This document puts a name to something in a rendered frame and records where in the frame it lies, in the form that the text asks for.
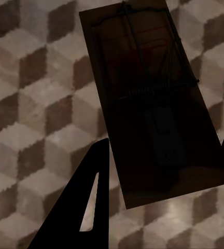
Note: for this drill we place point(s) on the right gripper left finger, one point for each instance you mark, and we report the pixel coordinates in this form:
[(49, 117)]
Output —
[(61, 228)]

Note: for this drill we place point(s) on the mousetrap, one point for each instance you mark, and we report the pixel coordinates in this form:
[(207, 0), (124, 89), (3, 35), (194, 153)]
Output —
[(163, 140)]

